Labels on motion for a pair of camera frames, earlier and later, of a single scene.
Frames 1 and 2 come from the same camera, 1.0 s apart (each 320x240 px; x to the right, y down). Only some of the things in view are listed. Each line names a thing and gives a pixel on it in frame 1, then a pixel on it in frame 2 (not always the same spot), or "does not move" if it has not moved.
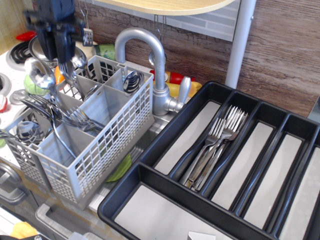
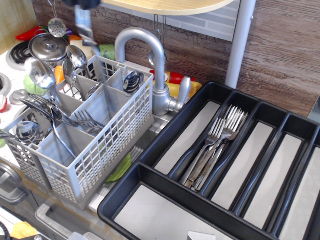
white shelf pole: [246, 10] does not move
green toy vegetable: [32, 89] does not move
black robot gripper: [60, 40] to [85, 4]
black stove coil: [20, 51] does not move
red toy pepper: [26, 36] does not move
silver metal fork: [67, 70] to [83, 22]
